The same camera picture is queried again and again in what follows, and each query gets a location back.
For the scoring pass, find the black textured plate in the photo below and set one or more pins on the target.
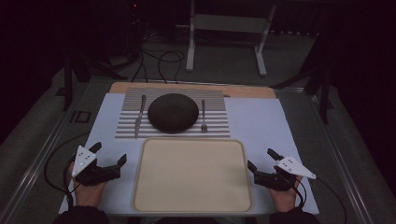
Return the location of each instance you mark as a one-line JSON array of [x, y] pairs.
[[172, 112]]

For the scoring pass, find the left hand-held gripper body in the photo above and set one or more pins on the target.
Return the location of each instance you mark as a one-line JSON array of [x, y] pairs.
[[84, 158]]

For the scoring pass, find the striped placemat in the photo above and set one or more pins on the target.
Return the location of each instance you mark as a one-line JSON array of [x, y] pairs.
[[130, 102]]

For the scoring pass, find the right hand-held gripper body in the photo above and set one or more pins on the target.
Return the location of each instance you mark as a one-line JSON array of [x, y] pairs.
[[280, 182]]

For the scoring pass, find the white metal stand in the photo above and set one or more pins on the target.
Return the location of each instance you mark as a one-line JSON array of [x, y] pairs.
[[230, 23]]

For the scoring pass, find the person's left hand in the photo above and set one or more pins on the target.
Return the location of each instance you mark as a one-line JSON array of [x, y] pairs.
[[87, 194]]

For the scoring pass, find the person's right hand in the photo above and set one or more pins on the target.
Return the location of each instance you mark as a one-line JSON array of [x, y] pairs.
[[285, 199]]

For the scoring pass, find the metal floor rail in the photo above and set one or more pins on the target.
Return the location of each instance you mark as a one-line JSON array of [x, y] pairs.
[[344, 174], [34, 169]]

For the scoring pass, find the white paper sheet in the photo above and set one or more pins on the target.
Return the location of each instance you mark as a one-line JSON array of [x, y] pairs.
[[264, 124]]

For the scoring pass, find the silver table knife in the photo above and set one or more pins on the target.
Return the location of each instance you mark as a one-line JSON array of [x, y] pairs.
[[140, 115]]

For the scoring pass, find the black stand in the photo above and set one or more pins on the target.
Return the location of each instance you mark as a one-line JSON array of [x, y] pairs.
[[67, 87], [325, 96]]

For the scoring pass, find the beige tray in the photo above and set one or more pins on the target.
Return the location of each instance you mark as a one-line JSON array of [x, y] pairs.
[[191, 174]]

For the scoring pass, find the silver fork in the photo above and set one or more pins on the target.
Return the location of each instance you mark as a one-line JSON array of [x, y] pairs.
[[203, 115]]

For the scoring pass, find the black rectangular floor bracket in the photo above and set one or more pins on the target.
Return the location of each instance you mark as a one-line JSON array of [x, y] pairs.
[[73, 117]]

